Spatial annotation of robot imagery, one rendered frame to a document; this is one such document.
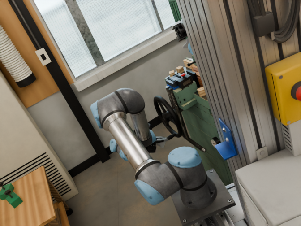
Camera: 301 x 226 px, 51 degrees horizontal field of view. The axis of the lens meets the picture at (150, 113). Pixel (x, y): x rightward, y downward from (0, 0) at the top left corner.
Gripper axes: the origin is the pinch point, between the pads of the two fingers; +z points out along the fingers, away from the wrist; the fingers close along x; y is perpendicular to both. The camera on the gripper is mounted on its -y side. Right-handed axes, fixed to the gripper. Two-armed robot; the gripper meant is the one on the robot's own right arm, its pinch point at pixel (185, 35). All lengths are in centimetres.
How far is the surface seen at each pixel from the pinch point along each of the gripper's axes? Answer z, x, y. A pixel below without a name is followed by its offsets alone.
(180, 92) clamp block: 18.9, 24.0, 11.7
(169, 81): 23.6, 15.4, 13.9
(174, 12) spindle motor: 4.5, -14.8, -2.2
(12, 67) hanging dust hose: 88, -55, 106
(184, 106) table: 21.6, 32.5, 12.9
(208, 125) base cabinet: 29, 49, 4
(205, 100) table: 12.1, 34.5, 2.6
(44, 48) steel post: 101, -63, 79
